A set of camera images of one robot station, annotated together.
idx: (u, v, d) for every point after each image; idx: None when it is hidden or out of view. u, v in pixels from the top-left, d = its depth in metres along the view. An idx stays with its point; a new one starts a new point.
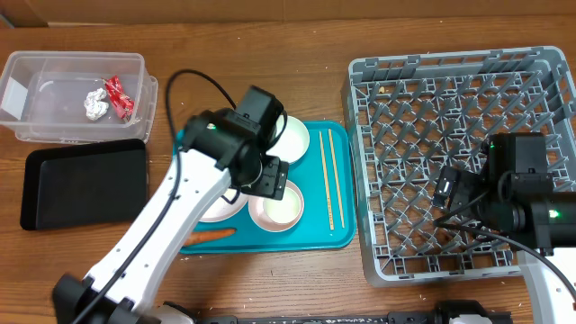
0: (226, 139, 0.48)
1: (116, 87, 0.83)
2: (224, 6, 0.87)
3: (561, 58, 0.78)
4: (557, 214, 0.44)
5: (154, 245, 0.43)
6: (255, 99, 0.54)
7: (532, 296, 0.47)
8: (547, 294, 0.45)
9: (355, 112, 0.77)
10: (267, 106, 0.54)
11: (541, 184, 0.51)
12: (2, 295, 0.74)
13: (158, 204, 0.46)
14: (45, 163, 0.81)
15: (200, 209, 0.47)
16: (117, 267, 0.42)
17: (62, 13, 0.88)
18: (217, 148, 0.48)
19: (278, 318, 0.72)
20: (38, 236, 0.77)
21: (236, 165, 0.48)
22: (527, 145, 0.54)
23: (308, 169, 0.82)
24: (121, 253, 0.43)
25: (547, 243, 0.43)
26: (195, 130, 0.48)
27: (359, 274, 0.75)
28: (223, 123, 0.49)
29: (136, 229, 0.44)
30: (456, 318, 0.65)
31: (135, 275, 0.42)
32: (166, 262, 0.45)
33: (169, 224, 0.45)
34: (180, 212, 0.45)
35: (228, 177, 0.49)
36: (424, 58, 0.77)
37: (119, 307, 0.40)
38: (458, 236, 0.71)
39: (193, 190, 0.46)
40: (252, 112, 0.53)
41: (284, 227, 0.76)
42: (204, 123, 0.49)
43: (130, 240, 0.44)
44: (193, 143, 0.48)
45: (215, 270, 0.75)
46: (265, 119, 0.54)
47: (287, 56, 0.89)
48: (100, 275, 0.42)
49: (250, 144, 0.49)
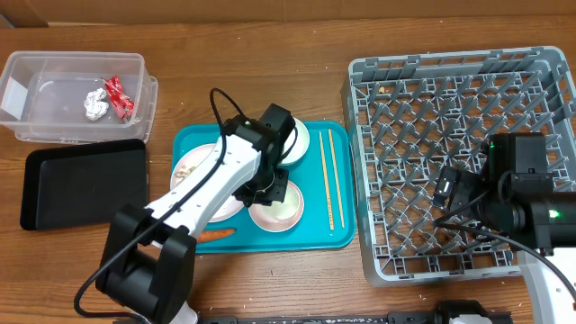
0: (257, 133, 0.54)
1: (116, 87, 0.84)
2: (224, 6, 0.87)
3: (561, 58, 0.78)
4: (557, 214, 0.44)
5: (203, 193, 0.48)
6: (274, 114, 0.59)
7: (531, 296, 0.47)
8: (547, 293, 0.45)
9: (355, 112, 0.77)
10: (285, 121, 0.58)
11: (540, 184, 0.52)
12: (2, 295, 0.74)
13: (206, 166, 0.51)
14: (45, 163, 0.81)
15: (238, 178, 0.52)
16: (174, 202, 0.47)
17: (62, 13, 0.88)
18: (249, 139, 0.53)
19: (278, 318, 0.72)
20: (38, 236, 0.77)
21: (264, 157, 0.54)
22: (528, 145, 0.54)
23: (308, 169, 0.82)
24: (176, 194, 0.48)
25: (548, 243, 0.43)
26: (233, 124, 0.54)
27: (359, 274, 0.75)
28: (255, 122, 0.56)
29: (189, 180, 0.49)
30: (456, 319, 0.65)
31: (189, 211, 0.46)
32: (207, 215, 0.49)
33: (215, 183, 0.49)
34: (224, 175, 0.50)
35: (259, 164, 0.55)
36: (424, 58, 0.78)
37: (176, 230, 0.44)
38: (458, 236, 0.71)
39: (236, 160, 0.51)
40: (274, 121, 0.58)
41: (285, 227, 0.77)
42: (240, 120, 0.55)
43: (184, 187, 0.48)
44: (231, 132, 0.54)
45: (216, 269, 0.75)
46: (283, 128, 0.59)
47: (287, 56, 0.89)
48: (157, 208, 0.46)
49: (275, 142, 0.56)
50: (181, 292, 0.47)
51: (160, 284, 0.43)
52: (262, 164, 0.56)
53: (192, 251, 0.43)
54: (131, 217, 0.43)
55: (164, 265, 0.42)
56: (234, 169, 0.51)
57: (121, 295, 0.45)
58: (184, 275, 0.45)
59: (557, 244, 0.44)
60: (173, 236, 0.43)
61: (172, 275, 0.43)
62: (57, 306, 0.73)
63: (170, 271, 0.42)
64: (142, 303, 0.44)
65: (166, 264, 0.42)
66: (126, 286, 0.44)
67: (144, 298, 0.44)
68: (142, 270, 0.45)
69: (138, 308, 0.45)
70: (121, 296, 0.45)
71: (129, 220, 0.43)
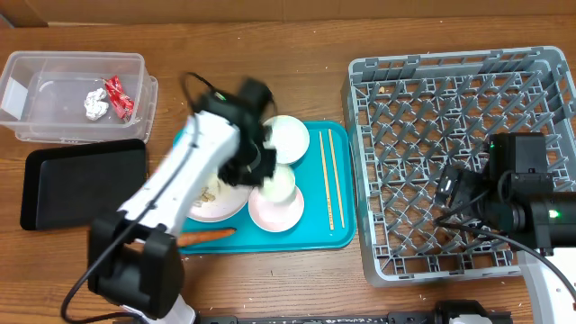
0: (230, 107, 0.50)
1: (116, 87, 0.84)
2: (224, 6, 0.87)
3: (561, 58, 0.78)
4: (556, 214, 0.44)
5: (179, 184, 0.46)
6: (251, 85, 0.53)
7: (532, 297, 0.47)
8: (548, 295, 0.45)
9: (355, 112, 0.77)
10: (263, 91, 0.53)
11: (542, 184, 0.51)
12: (2, 295, 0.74)
13: (179, 154, 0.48)
14: (45, 163, 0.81)
15: (217, 161, 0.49)
16: (149, 200, 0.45)
17: (62, 13, 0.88)
18: (222, 114, 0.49)
19: (278, 318, 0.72)
20: (38, 236, 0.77)
21: (241, 130, 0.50)
22: (526, 145, 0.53)
23: (308, 169, 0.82)
24: (150, 191, 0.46)
25: (548, 242, 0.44)
26: (204, 99, 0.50)
27: (359, 274, 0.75)
28: (229, 96, 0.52)
29: (162, 172, 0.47)
30: (456, 318, 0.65)
31: (165, 206, 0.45)
32: (188, 204, 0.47)
33: (190, 169, 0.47)
34: (199, 159, 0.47)
35: (238, 140, 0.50)
36: (424, 58, 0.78)
37: (154, 229, 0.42)
38: (458, 236, 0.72)
39: (210, 142, 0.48)
40: (250, 92, 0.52)
41: (285, 227, 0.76)
42: (213, 94, 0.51)
43: (159, 182, 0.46)
44: (203, 109, 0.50)
45: (216, 269, 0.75)
46: (263, 99, 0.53)
47: (287, 56, 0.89)
48: (132, 208, 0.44)
49: (253, 115, 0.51)
50: (175, 283, 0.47)
51: (148, 282, 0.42)
52: (241, 140, 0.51)
53: (175, 247, 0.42)
54: (106, 222, 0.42)
55: (147, 265, 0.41)
56: (210, 153, 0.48)
57: (115, 296, 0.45)
58: (173, 269, 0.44)
59: (561, 244, 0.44)
60: (152, 235, 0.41)
61: (158, 274, 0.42)
62: (56, 306, 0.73)
63: (155, 269, 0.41)
64: (136, 301, 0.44)
65: (149, 263, 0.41)
66: (117, 287, 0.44)
67: (137, 296, 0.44)
68: (130, 269, 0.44)
69: (133, 305, 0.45)
70: (115, 296, 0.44)
71: (106, 226, 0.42)
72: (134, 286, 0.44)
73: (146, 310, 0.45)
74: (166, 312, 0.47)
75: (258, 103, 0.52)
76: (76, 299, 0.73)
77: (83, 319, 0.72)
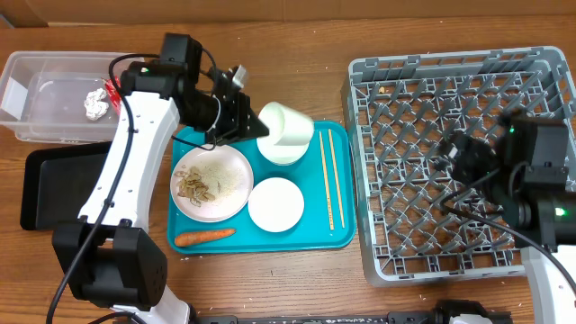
0: (159, 78, 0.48)
1: (116, 87, 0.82)
2: (224, 6, 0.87)
3: (561, 58, 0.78)
4: (563, 212, 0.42)
5: (130, 172, 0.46)
6: (173, 42, 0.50)
7: (535, 295, 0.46)
8: (551, 295, 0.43)
9: (355, 112, 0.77)
10: (188, 47, 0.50)
11: (557, 182, 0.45)
12: (2, 295, 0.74)
13: (121, 142, 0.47)
14: (45, 163, 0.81)
15: (163, 138, 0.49)
16: (103, 199, 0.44)
17: (62, 13, 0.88)
18: (154, 88, 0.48)
19: (279, 318, 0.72)
20: (38, 236, 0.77)
21: (180, 97, 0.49)
22: (547, 136, 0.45)
23: (309, 169, 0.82)
24: (103, 189, 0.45)
25: (553, 238, 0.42)
26: (130, 76, 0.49)
27: (359, 274, 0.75)
28: (155, 65, 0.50)
29: (108, 166, 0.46)
30: (457, 317, 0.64)
31: (122, 200, 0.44)
32: (146, 186, 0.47)
33: (137, 155, 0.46)
34: (143, 143, 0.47)
35: (176, 108, 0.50)
36: (424, 58, 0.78)
37: (119, 228, 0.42)
38: (458, 236, 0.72)
39: (148, 121, 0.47)
40: (175, 53, 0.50)
41: (285, 227, 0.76)
42: (137, 69, 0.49)
43: (107, 176, 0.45)
44: (130, 87, 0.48)
45: (216, 270, 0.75)
46: (191, 58, 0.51)
47: (287, 56, 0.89)
48: (91, 211, 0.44)
49: (185, 77, 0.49)
50: (157, 271, 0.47)
51: (130, 278, 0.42)
52: (183, 105, 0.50)
53: (143, 239, 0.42)
54: (67, 235, 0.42)
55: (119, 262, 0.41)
56: (151, 132, 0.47)
57: (103, 299, 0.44)
58: (148, 260, 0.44)
59: (567, 243, 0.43)
60: (119, 235, 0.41)
61: (135, 269, 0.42)
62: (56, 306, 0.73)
63: (130, 266, 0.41)
64: (124, 298, 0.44)
65: (122, 262, 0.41)
66: (101, 290, 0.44)
67: (122, 292, 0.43)
68: (109, 270, 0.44)
69: (123, 301, 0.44)
70: (102, 298, 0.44)
71: (69, 238, 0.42)
72: (116, 284, 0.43)
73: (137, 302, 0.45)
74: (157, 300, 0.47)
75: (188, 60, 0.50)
76: (76, 299, 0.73)
77: (82, 319, 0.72)
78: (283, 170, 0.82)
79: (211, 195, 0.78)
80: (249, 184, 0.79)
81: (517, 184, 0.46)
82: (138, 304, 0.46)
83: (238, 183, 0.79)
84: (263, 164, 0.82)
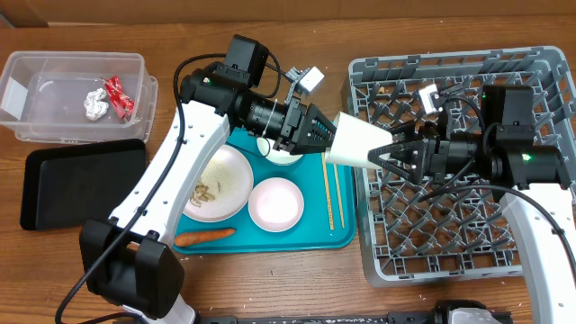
0: (220, 90, 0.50)
1: (116, 87, 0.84)
2: (224, 6, 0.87)
3: (561, 58, 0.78)
4: (529, 157, 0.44)
5: (172, 184, 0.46)
6: (240, 49, 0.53)
7: (519, 247, 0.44)
8: (535, 240, 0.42)
9: (355, 112, 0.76)
10: (253, 53, 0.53)
11: (527, 139, 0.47)
12: (3, 294, 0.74)
13: (168, 150, 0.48)
14: (44, 163, 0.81)
15: (206, 152, 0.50)
16: (138, 205, 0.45)
17: (62, 13, 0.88)
18: (212, 101, 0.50)
19: (278, 318, 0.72)
20: (38, 236, 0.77)
21: (232, 112, 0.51)
22: (513, 100, 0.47)
23: (308, 169, 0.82)
24: (140, 194, 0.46)
25: (526, 178, 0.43)
26: (191, 85, 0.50)
27: (359, 274, 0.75)
28: (216, 76, 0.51)
29: (151, 173, 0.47)
30: (455, 309, 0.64)
31: (156, 210, 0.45)
32: (182, 202, 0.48)
33: (180, 167, 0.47)
34: (187, 156, 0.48)
35: (228, 123, 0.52)
36: (424, 58, 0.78)
37: (146, 238, 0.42)
38: (458, 236, 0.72)
39: (199, 134, 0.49)
40: (239, 61, 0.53)
41: (285, 227, 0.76)
42: (199, 77, 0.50)
43: (148, 184, 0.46)
44: (190, 96, 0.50)
45: (218, 270, 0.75)
46: (253, 66, 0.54)
47: (287, 56, 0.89)
48: (123, 215, 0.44)
49: (243, 92, 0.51)
50: (175, 282, 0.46)
51: (142, 286, 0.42)
52: (234, 118, 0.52)
53: (168, 254, 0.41)
54: (98, 231, 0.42)
55: (139, 271, 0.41)
56: (199, 146, 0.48)
57: (114, 299, 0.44)
58: (170, 272, 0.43)
59: (537, 181, 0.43)
60: (144, 245, 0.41)
61: (152, 278, 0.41)
62: (56, 307, 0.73)
63: (149, 275, 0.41)
64: (135, 302, 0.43)
65: (142, 269, 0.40)
66: (115, 291, 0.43)
67: (135, 298, 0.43)
68: (126, 273, 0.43)
69: (133, 305, 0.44)
70: (113, 298, 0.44)
71: (98, 235, 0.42)
72: (130, 290, 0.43)
73: (146, 310, 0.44)
74: (166, 312, 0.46)
75: (249, 69, 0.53)
76: (76, 299, 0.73)
77: (83, 319, 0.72)
78: (283, 170, 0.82)
79: (211, 194, 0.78)
80: (249, 184, 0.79)
81: (491, 145, 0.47)
82: (147, 312, 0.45)
83: (238, 183, 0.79)
84: (263, 164, 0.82)
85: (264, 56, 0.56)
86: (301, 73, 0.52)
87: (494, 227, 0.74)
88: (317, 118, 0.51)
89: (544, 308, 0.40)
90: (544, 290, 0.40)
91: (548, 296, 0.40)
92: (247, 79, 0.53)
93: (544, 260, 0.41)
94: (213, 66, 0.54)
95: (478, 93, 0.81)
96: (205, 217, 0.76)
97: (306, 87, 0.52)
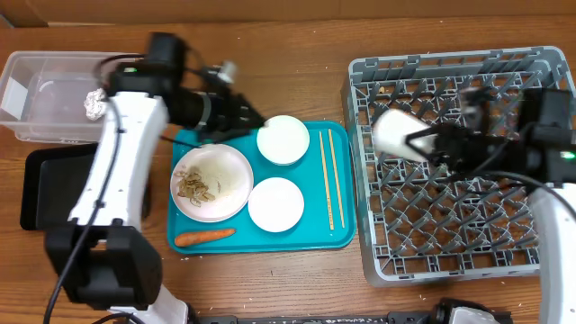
0: (144, 77, 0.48)
1: None
2: (224, 6, 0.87)
3: (561, 58, 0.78)
4: (571, 156, 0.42)
5: (121, 173, 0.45)
6: (158, 40, 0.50)
7: (541, 241, 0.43)
8: (559, 242, 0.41)
9: (355, 113, 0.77)
10: (174, 42, 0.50)
11: (567, 137, 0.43)
12: (2, 295, 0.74)
13: (110, 142, 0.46)
14: (45, 163, 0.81)
15: (150, 137, 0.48)
16: (95, 199, 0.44)
17: (62, 13, 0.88)
18: (139, 89, 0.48)
19: (278, 318, 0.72)
20: (38, 236, 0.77)
21: (165, 98, 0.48)
22: (553, 99, 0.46)
23: (308, 169, 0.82)
24: (92, 189, 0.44)
25: (562, 176, 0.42)
26: (113, 77, 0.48)
27: (359, 274, 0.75)
28: (139, 64, 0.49)
29: (97, 167, 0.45)
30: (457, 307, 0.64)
31: (112, 200, 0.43)
32: (139, 186, 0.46)
33: (125, 155, 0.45)
34: (130, 142, 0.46)
35: (166, 109, 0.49)
36: (424, 58, 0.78)
37: (111, 227, 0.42)
38: (458, 237, 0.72)
39: (136, 121, 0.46)
40: (160, 52, 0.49)
41: (285, 227, 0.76)
42: (121, 70, 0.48)
43: (98, 179, 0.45)
44: (116, 88, 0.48)
45: (217, 270, 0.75)
46: (178, 55, 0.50)
47: (287, 56, 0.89)
48: (81, 213, 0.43)
49: (171, 75, 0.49)
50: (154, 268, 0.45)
51: (121, 276, 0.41)
52: (169, 103, 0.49)
53: (136, 238, 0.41)
54: (60, 238, 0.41)
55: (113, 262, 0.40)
56: (139, 133, 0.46)
57: (99, 301, 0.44)
58: (146, 256, 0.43)
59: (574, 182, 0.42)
60: (112, 232, 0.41)
61: (131, 265, 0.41)
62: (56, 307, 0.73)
63: (127, 263, 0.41)
64: (119, 296, 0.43)
65: (117, 259, 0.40)
66: (95, 292, 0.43)
67: (117, 292, 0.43)
68: (103, 273, 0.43)
69: (119, 301, 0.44)
70: (97, 300, 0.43)
71: (61, 240, 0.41)
72: (111, 285, 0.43)
73: (132, 301, 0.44)
74: (154, 298, 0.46)
75: (174, 57, 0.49)
76: None
77: (83, 319, 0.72)
78: (283, 169, 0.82)
79: (211, 195, 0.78)
80: (249, 184, 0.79)
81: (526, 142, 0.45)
82: (134, 304, 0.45)
83: (238, 183, 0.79)
84: (262, 164, 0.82)
85: (189, 45, 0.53)
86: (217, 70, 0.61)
87: (494, 227, 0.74)
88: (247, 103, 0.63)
89: (555, 307, 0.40)
90: (559, 292, 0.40)
91: (562, 298, 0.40)
92: (173, 67, 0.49)
93: (564, 263, 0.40)
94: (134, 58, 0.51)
95: (478, 94, 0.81)
96: (203, 217, 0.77)
97: (227, 79, 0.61)
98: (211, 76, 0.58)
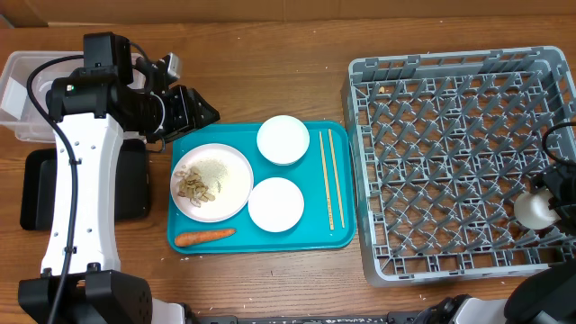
0: (89, 94, 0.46)
1: None
2: (224, 7, 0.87)
3: (561, 58, 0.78)
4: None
5: (85, 205, 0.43)
6: (94, 46, 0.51)
7: None
8: None
9: (355, 112, 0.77)
10: (112, 45, 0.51)
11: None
12: (2, 295, 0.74)
13: (67, 177, 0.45)
14: (45, 163, 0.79)
15: (109, 163, 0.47)
16: (65, 246, 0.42)
17: (62, 13, 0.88)
18: (86, 107, 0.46)
19: (279, 318, 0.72)
20: (38, 235, 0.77)
21: (115, 109, 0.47)
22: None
23: (308, 169, 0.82)
24: (59, 234, 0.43)
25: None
26: (56, 99, 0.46)
27: (359, 274, 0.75)
28: (79, 80, 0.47)
29: (59, 209, 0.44)
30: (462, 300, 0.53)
31: (83, 241, 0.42)
32: (107, 216, 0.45)
33: (85, 188, 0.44)
34: (88, 175, 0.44)
35: (117, 122, 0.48)
36: (424, 58, 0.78)
37: (87, 274, 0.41)
38: (458, 236, 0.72)
39: (89, 147, 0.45)
40: (102, 58, 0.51)
41: (285, 227, 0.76)
42: (61, 89, 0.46)
43: (63, 221, 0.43)
44: (60, 112, 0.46)
45: (217, 270, 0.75)
46: (118, 58, 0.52)
47: (287, 56, 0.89)
48: (54, 262, 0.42)
49: (116, 84, 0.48)
50: (140, 298, 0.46)
51: (109, 318, 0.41)
52: (121, 113, 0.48)
53: (116, 279, 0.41)
54: (37, 292, 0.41)
55: (98, 308, 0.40)
56: (94, 160, 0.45)
57: None
58: (130, 292, 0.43)
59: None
60: (90, 281, 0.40)
61: (115, 309, 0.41)
62: None
63: (109, 308, 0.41)
64: None
65: (99, 306, 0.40)
66: None
67: None
68: (90, 310, 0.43)
69: None
70: None
71: (39, 294, 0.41)
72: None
73: None
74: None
75: (114, 61, 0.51)
76: None
77: None
78: (283, 169, 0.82)
79: (211, 195, 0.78)
80: (249, 184, 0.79)
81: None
82: None
83: (237, 183, 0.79)
84: (262, 164, 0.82)
85: (127, 42, 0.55)
86: (164, 64, 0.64)
87: (494, 227, 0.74)
88: (202, 101, 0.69)
89: None
90: None
91: None
92: (118, 70, 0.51)
93: None
94: (74, 73, 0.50)
95: (478, 94, 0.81)
96: (202, 217, 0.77)
97: (175, 74, 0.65)
98: (157, 73, 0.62)
